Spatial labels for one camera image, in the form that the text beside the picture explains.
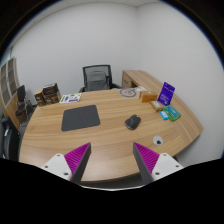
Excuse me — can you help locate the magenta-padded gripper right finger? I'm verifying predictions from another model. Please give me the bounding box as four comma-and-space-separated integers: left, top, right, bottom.
132, 142, 184, 185

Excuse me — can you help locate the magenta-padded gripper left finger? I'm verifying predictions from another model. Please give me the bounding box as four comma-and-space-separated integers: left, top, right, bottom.
41, 142, 92, 185

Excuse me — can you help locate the black computer mouse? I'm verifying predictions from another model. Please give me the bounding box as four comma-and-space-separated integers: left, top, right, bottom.
124, 114, 142, 131

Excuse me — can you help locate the dark grey mouse pad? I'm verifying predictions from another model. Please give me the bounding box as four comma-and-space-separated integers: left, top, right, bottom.
60, 104, 101, 132

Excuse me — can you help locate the small blue packet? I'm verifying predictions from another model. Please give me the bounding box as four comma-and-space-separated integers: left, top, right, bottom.
159, 109, 170, 121

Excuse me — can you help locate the green packet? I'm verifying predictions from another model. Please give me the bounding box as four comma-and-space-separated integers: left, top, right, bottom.
163, 104, 182, 122

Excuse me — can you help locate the small tan labelled box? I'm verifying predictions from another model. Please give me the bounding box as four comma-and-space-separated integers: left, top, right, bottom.
149, 100, 164, 112

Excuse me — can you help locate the white sticker sheet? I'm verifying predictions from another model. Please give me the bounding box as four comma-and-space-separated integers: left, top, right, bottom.
59, 93, 83, 104

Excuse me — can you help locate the orange cardboard box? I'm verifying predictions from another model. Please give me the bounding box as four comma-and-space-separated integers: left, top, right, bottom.
138, 90, 159, 103

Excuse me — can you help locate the large brown printed box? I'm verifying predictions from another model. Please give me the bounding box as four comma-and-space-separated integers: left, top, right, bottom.
44, 90, 62, 105

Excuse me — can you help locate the purple card package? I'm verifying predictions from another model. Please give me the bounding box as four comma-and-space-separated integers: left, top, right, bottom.
157, 81, 176, 107

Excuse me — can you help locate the white paper sheet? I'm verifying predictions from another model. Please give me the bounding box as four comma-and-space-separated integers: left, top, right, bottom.
132, 85, 148, 94

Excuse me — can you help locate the small brown printed box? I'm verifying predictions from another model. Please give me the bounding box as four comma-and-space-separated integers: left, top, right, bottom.
34, 88, 47, 107

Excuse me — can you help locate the black leather armchair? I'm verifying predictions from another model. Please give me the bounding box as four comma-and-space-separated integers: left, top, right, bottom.
0, 114, 21, 161

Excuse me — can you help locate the black printed box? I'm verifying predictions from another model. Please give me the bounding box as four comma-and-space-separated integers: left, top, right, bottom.
42, 82, 60, 96

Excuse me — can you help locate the grey backpack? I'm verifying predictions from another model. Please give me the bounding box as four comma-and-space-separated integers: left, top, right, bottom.
86, 70, 111, 92

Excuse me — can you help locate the wooden side desk cabinet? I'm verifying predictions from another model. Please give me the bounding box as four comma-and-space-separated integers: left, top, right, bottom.
121, 69, 168, 90

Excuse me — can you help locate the black visitor chair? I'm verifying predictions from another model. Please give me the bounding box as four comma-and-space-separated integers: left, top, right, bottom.
14, 84, 34, 116

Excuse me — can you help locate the black mesh office chair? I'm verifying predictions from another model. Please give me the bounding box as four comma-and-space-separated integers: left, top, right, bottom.
78, 64, 122, 93

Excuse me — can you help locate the wooden shelf unit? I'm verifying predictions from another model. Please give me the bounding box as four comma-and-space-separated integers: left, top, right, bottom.
0, 57, 27, 129

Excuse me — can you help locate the round desk cable grommet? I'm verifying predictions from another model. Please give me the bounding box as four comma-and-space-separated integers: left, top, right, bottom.
152, 135, 165, 146

